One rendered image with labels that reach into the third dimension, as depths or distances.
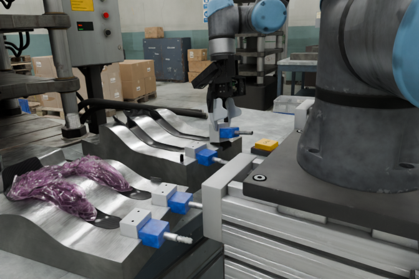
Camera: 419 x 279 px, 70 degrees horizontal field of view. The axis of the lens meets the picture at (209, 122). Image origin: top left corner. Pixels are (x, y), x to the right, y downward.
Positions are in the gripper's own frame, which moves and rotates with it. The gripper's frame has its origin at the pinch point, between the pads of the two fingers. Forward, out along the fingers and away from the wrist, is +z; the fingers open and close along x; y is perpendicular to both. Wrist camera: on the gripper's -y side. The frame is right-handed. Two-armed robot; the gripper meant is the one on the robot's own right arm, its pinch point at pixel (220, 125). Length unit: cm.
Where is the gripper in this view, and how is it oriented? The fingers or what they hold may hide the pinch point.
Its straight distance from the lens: 89.0
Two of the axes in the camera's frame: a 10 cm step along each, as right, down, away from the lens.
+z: 0.5, 9.9, 0.9
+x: 6.2, -1.0, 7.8
